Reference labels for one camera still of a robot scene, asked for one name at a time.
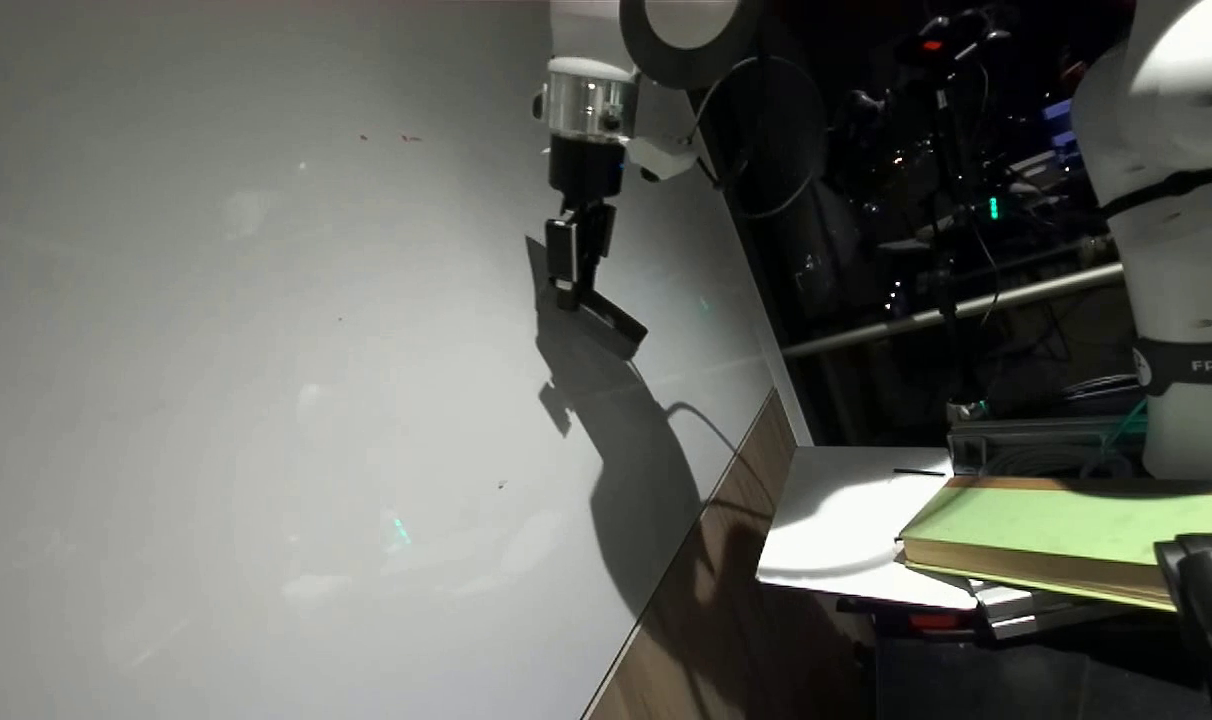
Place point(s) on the dark electronics rack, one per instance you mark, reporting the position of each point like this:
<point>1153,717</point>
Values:
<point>948,133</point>

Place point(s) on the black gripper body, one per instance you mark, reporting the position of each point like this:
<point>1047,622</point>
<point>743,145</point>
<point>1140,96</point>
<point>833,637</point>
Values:
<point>586,171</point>

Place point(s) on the white rounded side table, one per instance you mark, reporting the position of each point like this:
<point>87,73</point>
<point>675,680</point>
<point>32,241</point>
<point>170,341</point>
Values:
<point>830,534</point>

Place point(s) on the short black pen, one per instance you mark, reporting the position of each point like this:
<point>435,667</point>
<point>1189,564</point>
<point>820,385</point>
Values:
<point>920,471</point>

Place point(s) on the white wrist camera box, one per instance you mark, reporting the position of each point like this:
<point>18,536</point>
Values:
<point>664,158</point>

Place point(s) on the black rounded mount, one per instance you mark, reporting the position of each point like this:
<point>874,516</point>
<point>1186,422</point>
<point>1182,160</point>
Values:
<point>1209,612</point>

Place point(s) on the green hardcover book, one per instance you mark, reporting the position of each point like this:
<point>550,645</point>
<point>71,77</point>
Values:
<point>1071,527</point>

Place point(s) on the red flat item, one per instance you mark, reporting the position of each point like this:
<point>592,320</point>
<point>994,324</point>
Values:
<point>937,622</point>

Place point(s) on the grey metal base block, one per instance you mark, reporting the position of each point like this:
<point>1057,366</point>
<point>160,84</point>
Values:
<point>1029,442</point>

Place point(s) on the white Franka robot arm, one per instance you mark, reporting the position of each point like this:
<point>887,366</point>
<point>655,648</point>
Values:
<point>1167,133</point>

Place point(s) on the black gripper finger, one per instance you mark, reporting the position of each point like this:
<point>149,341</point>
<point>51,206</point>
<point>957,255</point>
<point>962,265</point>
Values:
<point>599,261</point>
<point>561,261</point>

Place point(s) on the large white whiteboard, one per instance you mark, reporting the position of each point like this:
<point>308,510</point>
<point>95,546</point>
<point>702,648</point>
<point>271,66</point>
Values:
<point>228,401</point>

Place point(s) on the silver metal rail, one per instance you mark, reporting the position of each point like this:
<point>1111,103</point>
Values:
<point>948,309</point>

